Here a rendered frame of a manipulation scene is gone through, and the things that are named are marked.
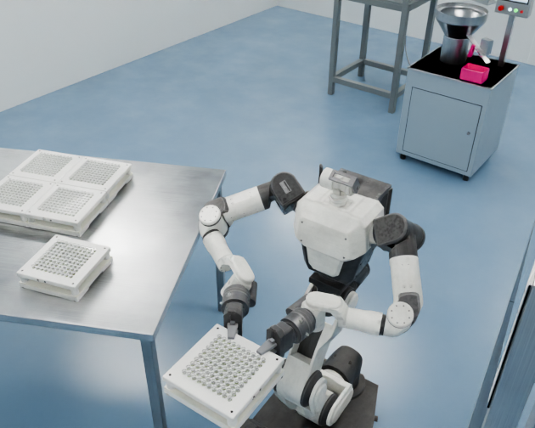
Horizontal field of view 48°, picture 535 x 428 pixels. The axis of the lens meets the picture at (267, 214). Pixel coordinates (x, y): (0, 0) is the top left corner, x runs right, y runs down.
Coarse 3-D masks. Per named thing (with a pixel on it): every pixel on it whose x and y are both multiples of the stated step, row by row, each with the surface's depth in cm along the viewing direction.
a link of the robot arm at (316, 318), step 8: (304, 296) 193; (296, 304) 190; (304, 304) 188; (288, 312) 190; (304, 312) 184; (312, 312) 186; (320, 312) 186; (312, 320) 183; (320, 320) 188; (312, 328) 183; (320, 328) 191
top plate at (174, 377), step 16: (208, 336) 179; (240, 336) 179; (192, 352) 174; (272, 352) 174; (176, 368) 170; (208, 368) 170; (272, 368) 170; (176, 384) 165; (192, 384) 165; (224, 384) 165; (256, 384) 165; (208, 400) 161; (224, 400) 161; (240, 400) 161; (224, 416) 158
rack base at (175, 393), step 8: (280, 376) 175; (272, 384) 171; (168, 392) 170; (176, 392) 168; (264, 392) 169; (184, 400) 167; (192, 400) 166; (256, 400) 166; (192, 408) 166; (200, 408) 164; (208, 408) 164; (248, 408) 164; (208, 416) 163; (216, 416) 162; (240, 416) 162; (248, 416) 164; (216, 424) 163; (224, 424) 160; (240, 424) 162
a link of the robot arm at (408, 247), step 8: (408, 224) 190; (408, 232) 190; (416, 232) 194; (408, 240) 189; (416, 240) 195; (392, 248) 190; (400, 248) 189; (408, 248) 188; (416, 248) 191; (392, 256) 190
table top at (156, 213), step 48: (144, 192) 277; (192, 192) 277; (0, 240) 246; (48, 240) 247; (96, 240) 247; (144, 240) 247; (192, 240) 248; (0, 288) 223; (96, 288) 224; (144, 288) 224; (144, 336) 206
